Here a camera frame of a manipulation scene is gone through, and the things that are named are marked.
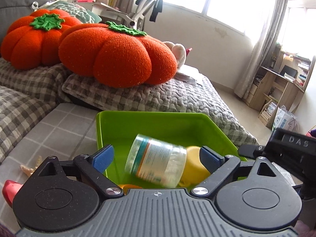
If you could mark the left orange pumpkin cushion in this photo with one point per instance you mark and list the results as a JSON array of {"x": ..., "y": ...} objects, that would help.
[{"x": 33, "y": 40}]

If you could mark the white plush toy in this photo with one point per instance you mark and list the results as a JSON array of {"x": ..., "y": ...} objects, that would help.
[{"x": 179, "y": 51}]

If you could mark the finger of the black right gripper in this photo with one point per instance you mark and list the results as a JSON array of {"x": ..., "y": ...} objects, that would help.
[{"x": 292, "y": 151}]

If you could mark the grey quilted pillow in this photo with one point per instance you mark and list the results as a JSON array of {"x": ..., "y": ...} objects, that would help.
[{"x": 172, "y": 96}]

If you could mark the orange toy plate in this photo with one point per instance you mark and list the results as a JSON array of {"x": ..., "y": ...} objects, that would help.
[{"x": 127, "y": 187}]

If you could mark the orange pumpkin cushion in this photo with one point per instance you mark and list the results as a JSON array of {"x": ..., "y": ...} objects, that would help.
[
  {"x": 33, "y": 40},
  {"x": 116, "y": 56}
]

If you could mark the white office chair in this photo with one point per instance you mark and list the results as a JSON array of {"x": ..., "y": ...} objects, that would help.
[{"x": 133, "y": 20}]

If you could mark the grey grid bed sheet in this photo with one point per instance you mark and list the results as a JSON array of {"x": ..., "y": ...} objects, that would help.
[{"x": 69, "y": 130}]

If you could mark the right orange pumpkin cushion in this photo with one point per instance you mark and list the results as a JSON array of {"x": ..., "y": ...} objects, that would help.
[{"x": 116, "y": 56}]

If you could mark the purple plush toy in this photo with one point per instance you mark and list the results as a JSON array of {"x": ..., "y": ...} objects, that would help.
[{"x": 311, "y": 133}]

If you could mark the beige window curtain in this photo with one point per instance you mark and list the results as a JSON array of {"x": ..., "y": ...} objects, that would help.
[{"x": 263, "y": 47}]

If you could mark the clear cotton swab jar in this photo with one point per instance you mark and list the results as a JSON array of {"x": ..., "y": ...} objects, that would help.
[{"x": 156, "y": 161}]

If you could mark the yellow toy pot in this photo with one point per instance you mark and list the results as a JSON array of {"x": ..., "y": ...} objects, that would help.
[{"x": 194, "y": 172}]

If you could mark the green leaf pattern pillow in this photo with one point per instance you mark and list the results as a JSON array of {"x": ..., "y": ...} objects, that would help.
[{"x": 74, "y": 10}]

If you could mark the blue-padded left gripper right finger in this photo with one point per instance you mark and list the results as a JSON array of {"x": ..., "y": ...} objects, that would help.
[{"x": 221, "y": 168}]

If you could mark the wooden desk shelf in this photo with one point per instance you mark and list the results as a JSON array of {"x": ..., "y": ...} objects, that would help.
[{"x": 278, "y": 82}]

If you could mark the beige starfish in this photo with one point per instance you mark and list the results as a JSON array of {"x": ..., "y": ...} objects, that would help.
[{"x": 28, "y": 171}]

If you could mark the green plastic storage box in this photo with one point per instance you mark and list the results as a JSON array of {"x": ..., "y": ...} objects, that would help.
[{"x": 120, "y": 128}]

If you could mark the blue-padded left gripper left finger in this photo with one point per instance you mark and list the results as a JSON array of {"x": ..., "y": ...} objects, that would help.
[{"x": 91, "y": 169}]

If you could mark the grey checkered quilt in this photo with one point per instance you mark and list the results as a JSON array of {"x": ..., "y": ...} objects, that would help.
[{"x": 26, "y": 98}]

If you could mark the white shopping bag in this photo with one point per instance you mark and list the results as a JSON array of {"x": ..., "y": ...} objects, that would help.
[{"x": 285, "y": 119}]

